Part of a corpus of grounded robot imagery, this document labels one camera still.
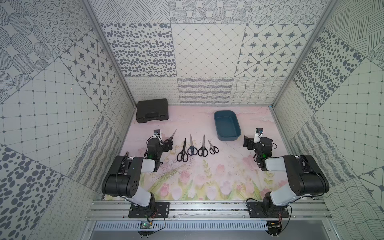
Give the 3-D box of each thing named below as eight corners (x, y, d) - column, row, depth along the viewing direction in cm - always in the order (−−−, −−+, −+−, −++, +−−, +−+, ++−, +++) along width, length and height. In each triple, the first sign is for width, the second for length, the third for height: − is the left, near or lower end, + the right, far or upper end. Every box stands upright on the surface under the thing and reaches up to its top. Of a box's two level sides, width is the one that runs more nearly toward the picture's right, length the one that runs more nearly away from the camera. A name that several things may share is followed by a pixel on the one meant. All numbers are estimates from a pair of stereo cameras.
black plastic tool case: (135, 123, 112) (132, 117, 107) (141, 104, 125) (139, 98, 120) (167, 123, 112) (165, 117, 107) (170, 104, 125) (169, 98, 120)
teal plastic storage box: (216, 142, 102) (217, 137, 97) (213, 115, 118) (214, 110, 113) (240, 142, 102) (242, 137, 97) (234, 115, 118) (236, 110, 113)
